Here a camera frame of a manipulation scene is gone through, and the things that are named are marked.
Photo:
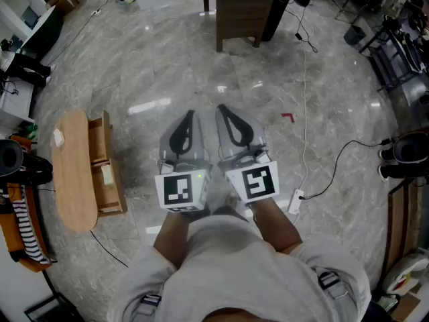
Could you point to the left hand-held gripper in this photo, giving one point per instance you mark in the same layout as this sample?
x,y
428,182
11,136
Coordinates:
x,y
177,190

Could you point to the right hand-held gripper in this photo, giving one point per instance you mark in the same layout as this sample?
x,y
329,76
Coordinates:
x,y
258,179

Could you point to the white tissue packet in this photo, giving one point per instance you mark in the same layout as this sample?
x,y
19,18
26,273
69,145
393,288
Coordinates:
x,y
59,137

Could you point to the person's right forearm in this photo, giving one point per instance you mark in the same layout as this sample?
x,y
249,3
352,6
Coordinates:
x,y
278,226

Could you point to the person's left forearm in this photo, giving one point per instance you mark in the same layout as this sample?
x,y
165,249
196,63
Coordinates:
x,y
171,240

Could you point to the oval wooden side table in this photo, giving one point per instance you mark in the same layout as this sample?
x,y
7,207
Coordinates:
x,y
73,179

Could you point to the person's black trousers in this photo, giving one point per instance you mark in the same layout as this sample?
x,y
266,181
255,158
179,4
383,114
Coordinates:
x,y
223,210

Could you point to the small white box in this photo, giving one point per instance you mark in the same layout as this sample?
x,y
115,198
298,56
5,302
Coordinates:
x,y
106,174

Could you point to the white power strip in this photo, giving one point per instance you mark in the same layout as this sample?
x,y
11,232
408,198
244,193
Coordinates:
x,y
295,200

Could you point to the black power adapter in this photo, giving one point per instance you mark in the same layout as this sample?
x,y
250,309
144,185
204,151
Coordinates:
x,y
298,36

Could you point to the dark wooden cabinet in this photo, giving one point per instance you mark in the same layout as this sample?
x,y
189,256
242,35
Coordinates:
x,y
241,18

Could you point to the person's grey shirt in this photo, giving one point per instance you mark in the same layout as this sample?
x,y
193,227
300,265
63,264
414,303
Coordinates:
x,y
234,273

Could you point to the black waste bin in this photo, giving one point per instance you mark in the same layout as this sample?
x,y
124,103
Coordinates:
x,y
353,35

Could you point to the white desk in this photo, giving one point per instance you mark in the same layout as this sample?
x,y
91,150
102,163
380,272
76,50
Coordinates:
x,y
15,102

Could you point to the striped cloth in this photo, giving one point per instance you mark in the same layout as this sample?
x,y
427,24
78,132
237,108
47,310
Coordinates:
x,y
27,233

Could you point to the brown wooden shelf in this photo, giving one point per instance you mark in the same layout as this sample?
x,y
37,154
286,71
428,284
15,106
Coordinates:
x,y
399,220

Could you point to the black metal rack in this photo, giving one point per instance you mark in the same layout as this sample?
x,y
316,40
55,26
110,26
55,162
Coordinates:
x,y
395,39

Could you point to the orange sofa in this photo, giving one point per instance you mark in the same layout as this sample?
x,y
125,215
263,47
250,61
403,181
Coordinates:
x,y
10,226

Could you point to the white bag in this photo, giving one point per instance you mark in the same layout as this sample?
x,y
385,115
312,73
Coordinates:
x,y
407,270

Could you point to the cardboard box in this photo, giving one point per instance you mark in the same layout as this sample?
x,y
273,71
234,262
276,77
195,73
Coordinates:
x,y
405,305

